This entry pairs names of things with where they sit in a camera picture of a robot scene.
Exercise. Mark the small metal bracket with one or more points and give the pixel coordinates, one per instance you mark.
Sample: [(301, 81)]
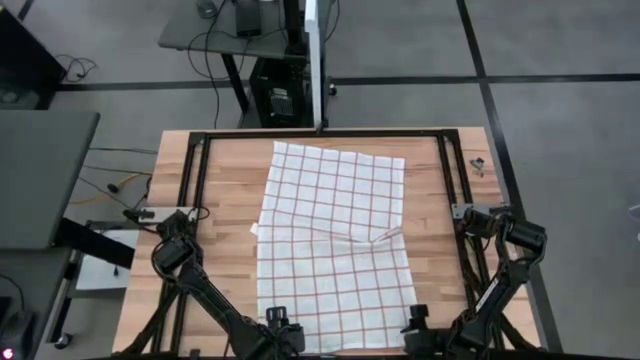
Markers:
[(477, 166)]

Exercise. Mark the dark computer mouse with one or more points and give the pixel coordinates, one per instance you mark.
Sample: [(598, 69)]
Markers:
[(206, 7)]

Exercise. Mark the black monitor stand pole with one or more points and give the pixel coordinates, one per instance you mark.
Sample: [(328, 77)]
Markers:
[(294, 25)]

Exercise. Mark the white towel with red checks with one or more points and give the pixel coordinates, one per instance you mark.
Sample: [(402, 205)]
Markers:
[(330, 240)]

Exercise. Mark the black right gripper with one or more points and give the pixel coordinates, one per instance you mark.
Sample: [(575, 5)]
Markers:
[(430, 342)]

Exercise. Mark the small black caster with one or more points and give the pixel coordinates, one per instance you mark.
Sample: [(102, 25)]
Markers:
[(332, 90)]

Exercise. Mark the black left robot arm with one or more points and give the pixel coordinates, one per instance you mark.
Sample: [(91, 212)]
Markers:
[(200, 287)]

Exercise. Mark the dark desk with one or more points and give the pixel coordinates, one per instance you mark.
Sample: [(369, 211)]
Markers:
[(200, 42)]

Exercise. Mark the black caster wheel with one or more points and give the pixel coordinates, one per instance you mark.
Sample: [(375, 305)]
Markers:
[(63, 341)]

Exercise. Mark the large grey side table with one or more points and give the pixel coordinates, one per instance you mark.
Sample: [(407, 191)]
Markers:
[(40, 175)]

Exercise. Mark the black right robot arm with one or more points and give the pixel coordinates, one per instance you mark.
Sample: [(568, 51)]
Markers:
[(500, 290)]

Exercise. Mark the white vertical post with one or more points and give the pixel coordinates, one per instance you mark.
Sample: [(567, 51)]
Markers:
[(315, 65)]

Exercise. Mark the white power strip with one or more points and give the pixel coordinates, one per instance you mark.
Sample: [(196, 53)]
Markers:
[(160, 214)]

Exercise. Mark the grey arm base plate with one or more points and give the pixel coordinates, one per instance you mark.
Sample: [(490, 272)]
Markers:
[(459, 210)]

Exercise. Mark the black cabinet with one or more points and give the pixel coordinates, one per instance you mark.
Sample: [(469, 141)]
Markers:
[(25, 65)]

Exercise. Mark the black computer tower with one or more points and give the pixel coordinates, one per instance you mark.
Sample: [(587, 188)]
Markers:
[(280, 95)]

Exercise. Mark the black slanted bar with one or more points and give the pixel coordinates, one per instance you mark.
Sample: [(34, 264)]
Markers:
[(95, 242)]

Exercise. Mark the black aluminium table frame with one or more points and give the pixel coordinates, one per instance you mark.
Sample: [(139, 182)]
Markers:
[(325, 134)]

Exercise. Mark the black desk leg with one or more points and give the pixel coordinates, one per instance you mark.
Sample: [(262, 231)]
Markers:
[(235, 82)]

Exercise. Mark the black rounded device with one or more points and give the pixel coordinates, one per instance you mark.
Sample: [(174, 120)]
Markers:
[(15, 332)]

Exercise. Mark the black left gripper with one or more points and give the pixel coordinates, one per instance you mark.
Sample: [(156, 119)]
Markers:
[(292, 340)]

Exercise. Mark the black power adapter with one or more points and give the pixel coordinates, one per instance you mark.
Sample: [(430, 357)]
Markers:
[(248, 17)]

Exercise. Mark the white flat board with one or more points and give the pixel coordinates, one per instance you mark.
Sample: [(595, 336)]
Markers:
[(102, 272)]

